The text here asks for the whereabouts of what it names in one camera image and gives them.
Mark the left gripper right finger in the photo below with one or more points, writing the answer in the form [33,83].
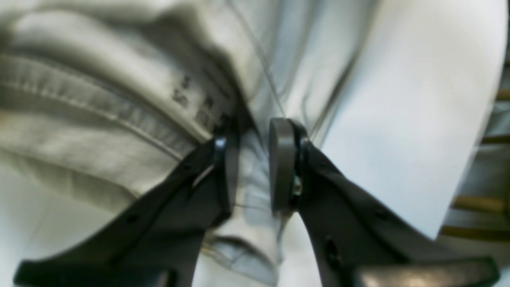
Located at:
[357,240]

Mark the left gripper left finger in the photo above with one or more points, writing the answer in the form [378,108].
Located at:
[157,240]

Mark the cream white T-shirt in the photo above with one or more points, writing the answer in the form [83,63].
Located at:
[101,100]

